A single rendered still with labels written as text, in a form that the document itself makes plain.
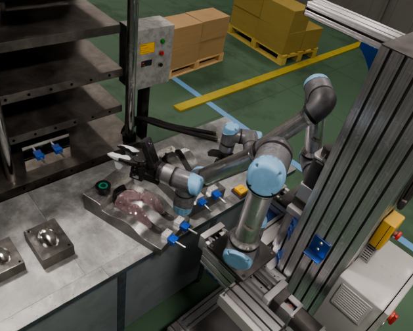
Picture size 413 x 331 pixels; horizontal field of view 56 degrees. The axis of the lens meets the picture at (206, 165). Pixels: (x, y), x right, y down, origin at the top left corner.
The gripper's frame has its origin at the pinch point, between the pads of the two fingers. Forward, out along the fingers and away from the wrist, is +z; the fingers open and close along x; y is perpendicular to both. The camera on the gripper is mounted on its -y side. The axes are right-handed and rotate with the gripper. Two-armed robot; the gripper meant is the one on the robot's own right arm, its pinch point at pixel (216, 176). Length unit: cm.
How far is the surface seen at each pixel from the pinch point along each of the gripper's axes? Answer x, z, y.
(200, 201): -12.1, 10.4, 2.9
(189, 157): 4.8, 8.4, -27.4
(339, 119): 294, 101, -65
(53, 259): -88, 16, -11
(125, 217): -50, 11, -11
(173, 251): -28, 42, 4
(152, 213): -36.8, 13.1, -6.3
